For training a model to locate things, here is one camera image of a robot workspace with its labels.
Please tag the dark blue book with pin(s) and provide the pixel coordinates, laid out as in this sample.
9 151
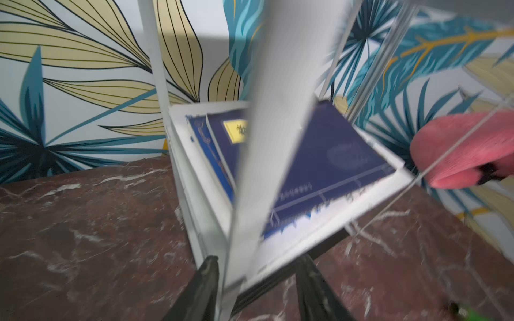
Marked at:
332 161

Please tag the white two-tier bookshelf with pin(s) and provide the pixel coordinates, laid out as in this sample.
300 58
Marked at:
281 104

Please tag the white papers under book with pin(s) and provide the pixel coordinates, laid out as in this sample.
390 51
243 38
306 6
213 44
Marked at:
206 202

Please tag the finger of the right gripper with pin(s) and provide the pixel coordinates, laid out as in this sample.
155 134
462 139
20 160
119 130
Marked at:
488 173

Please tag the right aluminium corner post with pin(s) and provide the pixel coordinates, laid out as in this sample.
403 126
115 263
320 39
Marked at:
393 39

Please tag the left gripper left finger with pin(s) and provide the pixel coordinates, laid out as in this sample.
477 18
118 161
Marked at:
198 300

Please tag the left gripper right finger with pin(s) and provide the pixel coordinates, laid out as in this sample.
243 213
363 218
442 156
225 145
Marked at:
316 299

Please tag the pink fluffy cloth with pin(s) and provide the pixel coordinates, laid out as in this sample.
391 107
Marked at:
492 142

